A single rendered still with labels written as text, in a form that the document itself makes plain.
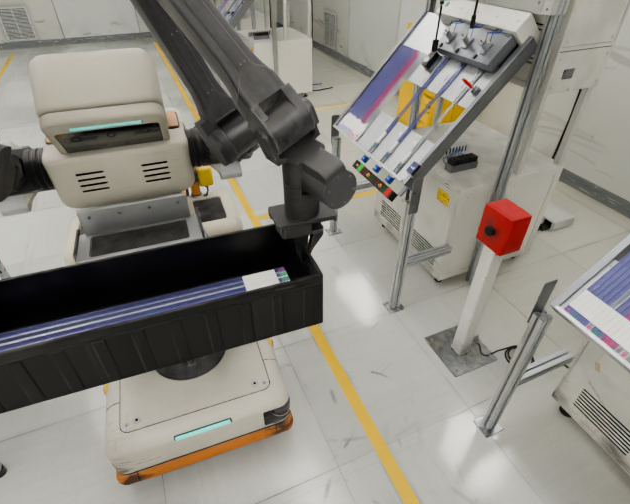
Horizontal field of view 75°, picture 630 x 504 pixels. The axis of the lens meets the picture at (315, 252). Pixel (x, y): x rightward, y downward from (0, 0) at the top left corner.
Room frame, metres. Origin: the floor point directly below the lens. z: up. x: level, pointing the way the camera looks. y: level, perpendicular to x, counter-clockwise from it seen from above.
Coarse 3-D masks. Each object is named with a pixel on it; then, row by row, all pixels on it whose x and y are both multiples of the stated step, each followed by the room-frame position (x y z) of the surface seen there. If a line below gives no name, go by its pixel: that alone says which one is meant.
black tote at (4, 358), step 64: (128, 256) 0.54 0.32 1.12; (192, 256) 0.58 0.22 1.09; (256, 256) 0.62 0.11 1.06; (0, 320) 0.47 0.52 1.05; (128, 320) 0.39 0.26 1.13; (192, 320) 0.42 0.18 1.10; (256, 320) 0.45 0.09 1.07; (320, 320) 0.49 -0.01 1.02; (0, 384) 0.33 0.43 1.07; (64, 384) 0.35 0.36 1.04
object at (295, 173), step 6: (282, 168) 0.56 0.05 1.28; (288, 168) 0.55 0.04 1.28; (294, 168) 0.55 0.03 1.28; (300, 168) 0.55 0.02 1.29; (282, 174) 0.57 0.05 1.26; (288, 174) 0.55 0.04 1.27; (294, 174) 0.55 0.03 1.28; (300, 174) 0.55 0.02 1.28; (288, 180) 0.55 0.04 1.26; (294, 180) 0.55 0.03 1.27; (300, 180) 0.54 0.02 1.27; (288, 186) 0.55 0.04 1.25; (294, 186) 0.55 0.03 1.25; (300, 186) 0.54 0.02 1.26
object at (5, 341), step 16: (272, 272) 0.57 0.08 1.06; (192, 288) 0.53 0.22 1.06; (208, 288) 0.53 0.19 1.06; (224, 288) 0.53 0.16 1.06; (240, 288) 0.53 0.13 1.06; (256, 288) 0.53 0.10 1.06; (128, 304) 0.49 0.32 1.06; (144, 304) 0.49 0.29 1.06; (160, 304) 0.49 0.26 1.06; (176, 304) 0.49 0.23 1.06; (64, 320) 0.45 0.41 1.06; (80, 320) 0.46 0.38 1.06; (96, 320) 0.45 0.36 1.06; (112, 320) 0.45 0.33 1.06; (0, 336) 0.42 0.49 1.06; (16, 336) 0.42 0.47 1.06; (32, 336) 0.42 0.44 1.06; (48, 336) 0.42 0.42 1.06
